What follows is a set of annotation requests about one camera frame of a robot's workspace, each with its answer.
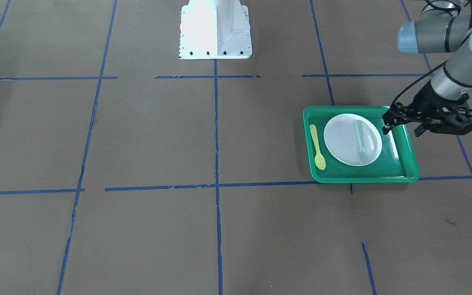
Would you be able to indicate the white round plate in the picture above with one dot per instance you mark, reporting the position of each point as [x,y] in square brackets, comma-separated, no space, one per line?
[340,139]

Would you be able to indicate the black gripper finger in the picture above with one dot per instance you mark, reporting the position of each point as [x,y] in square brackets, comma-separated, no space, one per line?
[427,126]
[396,115]

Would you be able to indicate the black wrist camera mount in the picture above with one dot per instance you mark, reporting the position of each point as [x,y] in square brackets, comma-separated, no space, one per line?
[457,122]

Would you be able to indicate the yellow plastic spoon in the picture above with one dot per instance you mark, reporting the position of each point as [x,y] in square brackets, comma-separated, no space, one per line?
[319,160]

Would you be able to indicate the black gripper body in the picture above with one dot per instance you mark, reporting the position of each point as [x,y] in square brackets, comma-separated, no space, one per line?
[425,99]

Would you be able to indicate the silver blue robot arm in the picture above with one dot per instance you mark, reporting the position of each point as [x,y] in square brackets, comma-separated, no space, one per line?
[442,29]

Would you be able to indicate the pale translucent plastic fork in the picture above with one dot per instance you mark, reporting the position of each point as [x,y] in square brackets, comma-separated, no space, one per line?
[358,124]

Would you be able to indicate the green plastic tray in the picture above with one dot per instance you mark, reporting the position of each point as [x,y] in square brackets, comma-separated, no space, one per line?
[397,162]

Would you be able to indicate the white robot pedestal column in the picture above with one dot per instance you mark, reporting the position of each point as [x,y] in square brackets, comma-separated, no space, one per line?
[215,29]

